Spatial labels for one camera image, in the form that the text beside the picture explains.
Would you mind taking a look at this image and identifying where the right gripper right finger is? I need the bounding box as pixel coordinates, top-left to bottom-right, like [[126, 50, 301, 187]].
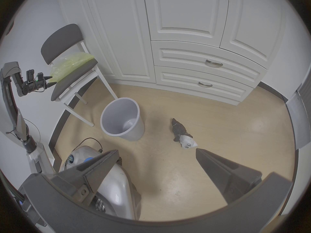
[[196, 148, 263, 206]]

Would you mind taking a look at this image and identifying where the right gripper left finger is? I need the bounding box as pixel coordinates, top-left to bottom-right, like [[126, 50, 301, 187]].
[[52, 150, 120, 207]]

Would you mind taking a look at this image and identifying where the yellow plastic bag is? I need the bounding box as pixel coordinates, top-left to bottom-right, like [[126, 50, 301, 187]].
[[50, 52, 95, 83]]

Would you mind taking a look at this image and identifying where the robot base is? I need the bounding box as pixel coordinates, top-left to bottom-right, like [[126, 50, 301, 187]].
[[18, 142, 142, 227]]

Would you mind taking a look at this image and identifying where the white trash bin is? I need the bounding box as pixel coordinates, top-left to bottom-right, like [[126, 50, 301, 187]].
[[100, 98, 146, 142]]

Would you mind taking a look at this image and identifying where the white chair dark grey seat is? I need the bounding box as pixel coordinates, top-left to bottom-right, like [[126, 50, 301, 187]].
[[40, 24, 119, 127]]

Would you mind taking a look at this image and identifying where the white wardrobe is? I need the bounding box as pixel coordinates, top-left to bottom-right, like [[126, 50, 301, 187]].
[[57, 0, 287, 106]]

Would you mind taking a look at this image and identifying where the black cable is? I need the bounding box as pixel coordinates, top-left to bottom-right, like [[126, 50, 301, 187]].
[[81, 137, 104, 154]]

